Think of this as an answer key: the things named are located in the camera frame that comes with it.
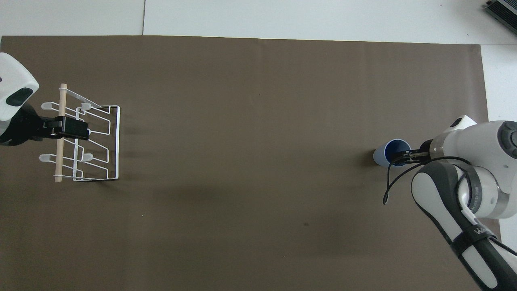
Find blue cup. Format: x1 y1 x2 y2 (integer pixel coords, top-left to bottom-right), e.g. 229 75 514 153
372 138 412 167

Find white wire cup holder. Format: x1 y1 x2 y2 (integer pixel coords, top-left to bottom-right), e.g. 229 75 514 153
39 83 121 183

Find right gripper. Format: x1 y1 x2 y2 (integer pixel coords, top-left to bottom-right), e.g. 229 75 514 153
390 139 434 167

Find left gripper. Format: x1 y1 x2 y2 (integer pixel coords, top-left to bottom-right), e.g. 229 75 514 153
0 103 44 147

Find black cable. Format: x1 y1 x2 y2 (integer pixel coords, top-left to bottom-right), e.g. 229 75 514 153
382 155 474 205

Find grey metal device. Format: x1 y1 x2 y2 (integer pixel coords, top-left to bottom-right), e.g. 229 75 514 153
483 0 517 36

